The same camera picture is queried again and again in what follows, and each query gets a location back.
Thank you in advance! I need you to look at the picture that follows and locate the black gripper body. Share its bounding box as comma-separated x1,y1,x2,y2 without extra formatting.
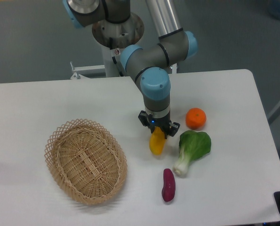
147,113,171,134

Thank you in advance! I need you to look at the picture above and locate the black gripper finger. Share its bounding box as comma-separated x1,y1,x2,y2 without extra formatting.
162,121,180,139
138,110,154,134

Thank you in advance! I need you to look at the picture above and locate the yellow mango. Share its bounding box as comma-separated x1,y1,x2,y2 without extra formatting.
149,127,166,155

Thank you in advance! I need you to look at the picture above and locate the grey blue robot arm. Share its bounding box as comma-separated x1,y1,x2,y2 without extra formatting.
63,0,198,137

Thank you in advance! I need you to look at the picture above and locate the orange tangerine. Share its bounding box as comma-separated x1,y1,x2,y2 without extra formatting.
185,108,207,129

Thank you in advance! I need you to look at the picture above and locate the green bok choy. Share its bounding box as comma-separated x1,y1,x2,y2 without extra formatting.
173,130,211,177

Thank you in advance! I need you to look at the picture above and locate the purple sweet potato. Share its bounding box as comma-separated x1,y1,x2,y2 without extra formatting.
161,168,176,202

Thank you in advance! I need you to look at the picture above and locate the woven wicker basket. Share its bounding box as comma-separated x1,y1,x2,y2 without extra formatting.
44,119,128,205

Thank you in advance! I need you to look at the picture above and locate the black pedestal cable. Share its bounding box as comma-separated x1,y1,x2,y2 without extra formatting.
112,56,125,77

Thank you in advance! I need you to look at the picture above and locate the white metal base frame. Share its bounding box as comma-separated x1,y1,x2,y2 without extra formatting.
70,61,179,80

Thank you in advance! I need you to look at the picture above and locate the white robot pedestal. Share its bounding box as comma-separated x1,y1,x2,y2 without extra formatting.
92,13,144,76

